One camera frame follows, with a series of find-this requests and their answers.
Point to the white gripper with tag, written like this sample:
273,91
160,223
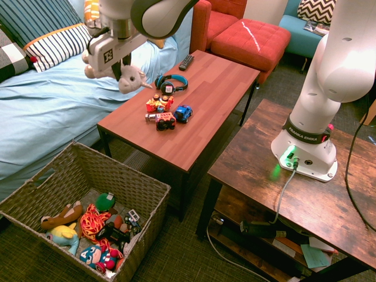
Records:
113,51

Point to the white stuffed unicorn toy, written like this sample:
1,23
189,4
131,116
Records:
130,80

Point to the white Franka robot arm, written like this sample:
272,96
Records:
314,102

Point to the orange toy vehicle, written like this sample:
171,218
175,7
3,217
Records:
158,104

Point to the small grey toy piece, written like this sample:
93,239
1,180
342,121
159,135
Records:
149,117

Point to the red toy fire truck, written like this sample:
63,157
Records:
166,121

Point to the blue toy car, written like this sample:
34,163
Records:
182,113

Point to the grey wicker basket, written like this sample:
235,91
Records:
97,173

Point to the green round plush toy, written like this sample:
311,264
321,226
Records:
102,202

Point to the small blue toy truck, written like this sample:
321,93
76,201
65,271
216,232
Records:
132,218

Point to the brown toy football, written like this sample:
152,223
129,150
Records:
117,220

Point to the orange flame pattern cloth toy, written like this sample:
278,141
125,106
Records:
92,223

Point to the yellow and blue plush toy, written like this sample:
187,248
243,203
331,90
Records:
66,236

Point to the Captain America plush toy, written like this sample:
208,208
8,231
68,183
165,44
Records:
94,257

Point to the mustard rectangular pillow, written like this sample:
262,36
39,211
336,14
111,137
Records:
160,43

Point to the blue and black headphones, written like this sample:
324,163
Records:
169,86

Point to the yellow patterned pillow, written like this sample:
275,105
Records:
91,10

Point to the black remote control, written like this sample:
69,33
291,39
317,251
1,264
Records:
187,62

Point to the white striped pillow orange edge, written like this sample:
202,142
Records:
55,45

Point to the sofa with light blue sheet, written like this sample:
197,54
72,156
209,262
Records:
58,102

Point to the navy striped large pillow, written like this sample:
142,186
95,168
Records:
38,20

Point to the reddish wood coffee table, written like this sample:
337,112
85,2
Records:
188,135

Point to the orange armchair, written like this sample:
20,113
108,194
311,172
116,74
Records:
217,23

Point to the black and white checkered pillow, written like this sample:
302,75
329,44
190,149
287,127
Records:
11,58

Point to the orange tufted ottoman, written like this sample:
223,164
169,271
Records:
249,41

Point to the brown plush animal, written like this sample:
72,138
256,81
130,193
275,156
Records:
63,217

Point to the black game controller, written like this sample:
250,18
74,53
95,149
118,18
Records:
113,233

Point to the teal sofa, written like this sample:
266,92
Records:
296,35

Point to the magazines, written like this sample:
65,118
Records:
315,28

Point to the black white chevron pillow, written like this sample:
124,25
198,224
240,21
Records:
315,10

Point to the black power adapter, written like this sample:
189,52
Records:
258,229

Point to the rustic brown wood table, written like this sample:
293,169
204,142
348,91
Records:
308,205

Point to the light wooden furniture piece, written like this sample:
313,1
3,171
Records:
370,114

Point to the teal paper note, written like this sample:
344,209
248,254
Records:
314,256

